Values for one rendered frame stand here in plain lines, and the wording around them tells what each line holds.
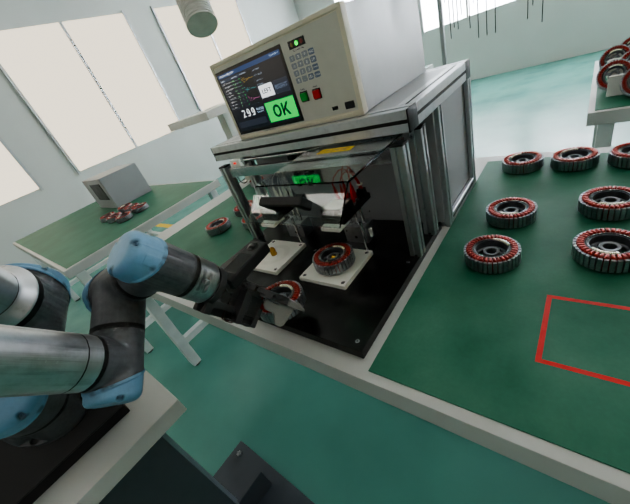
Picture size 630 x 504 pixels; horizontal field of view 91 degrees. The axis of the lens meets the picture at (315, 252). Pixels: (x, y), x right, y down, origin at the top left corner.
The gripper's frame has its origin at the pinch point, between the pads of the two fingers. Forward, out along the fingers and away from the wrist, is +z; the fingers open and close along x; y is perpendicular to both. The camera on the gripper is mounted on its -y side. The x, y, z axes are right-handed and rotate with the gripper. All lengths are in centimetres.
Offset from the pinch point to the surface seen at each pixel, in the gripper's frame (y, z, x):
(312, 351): 8.1, 4.0, 9.3
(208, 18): -126, -10, -105
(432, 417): 10.8, 5.3, 34.8
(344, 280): -9.8, 11.1, 7.0
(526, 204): -42, 31, 39
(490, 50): -538, 385, -92
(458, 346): -1.6, 9.6, 35.5
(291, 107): -45.6, -11.7, -8.2
